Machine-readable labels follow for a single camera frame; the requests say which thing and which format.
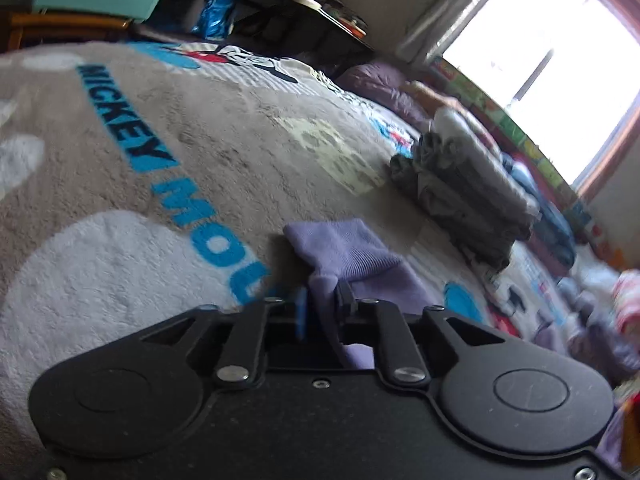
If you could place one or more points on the peach cartoon printed quilt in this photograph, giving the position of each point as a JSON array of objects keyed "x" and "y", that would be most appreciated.
[{"x": 425, "y": 92}]

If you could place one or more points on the stack of grey folded clothes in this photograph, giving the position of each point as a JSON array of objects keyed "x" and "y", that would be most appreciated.
[{"x": 465, "y": 195}]

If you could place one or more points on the grey cartoon printed blanket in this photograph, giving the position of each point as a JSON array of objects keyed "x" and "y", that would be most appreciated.
[{"x": 150, "y": 175}]

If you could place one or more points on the wooden chair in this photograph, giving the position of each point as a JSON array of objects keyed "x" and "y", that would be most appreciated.
[{"x": 65, "y": 30}]

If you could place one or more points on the grey curtain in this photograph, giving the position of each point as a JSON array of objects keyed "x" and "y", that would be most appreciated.
[{"x": 450, "y": 5}]

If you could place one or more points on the purple knit garment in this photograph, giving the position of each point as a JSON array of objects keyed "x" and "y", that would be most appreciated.
[{"x": 347, "y": 255}]

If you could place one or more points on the window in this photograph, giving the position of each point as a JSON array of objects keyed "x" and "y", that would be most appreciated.
[{"x": 540, "y": 60}]

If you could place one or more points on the pink floral cloth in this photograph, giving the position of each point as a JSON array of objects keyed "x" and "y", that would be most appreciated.
[{"x": 627, "y": 310}]

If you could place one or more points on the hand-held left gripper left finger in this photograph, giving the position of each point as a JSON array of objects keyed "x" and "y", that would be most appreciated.
[{"x": 301, "y": 312}]

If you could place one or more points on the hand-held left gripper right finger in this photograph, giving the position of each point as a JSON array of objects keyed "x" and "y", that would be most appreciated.
[{"x": 345, "y": 301}]

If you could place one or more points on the blue plastic bag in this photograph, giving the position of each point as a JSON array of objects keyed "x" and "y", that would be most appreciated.
[{"x": 220, "y": 5}]

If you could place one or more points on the blue folded garment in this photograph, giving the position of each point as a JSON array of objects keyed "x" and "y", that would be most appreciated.
[{"x": 542, "y": 210}]

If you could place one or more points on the colourful foam wall mat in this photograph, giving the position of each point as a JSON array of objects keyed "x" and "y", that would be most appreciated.
[{"x": 530, "y": 145}]

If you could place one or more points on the black desk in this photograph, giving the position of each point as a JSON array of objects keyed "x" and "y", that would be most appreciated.
[{"x": 310, "y": 25}]

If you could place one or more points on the purple quilt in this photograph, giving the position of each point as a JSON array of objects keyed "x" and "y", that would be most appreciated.
[{"x": 380, "y": 87}]

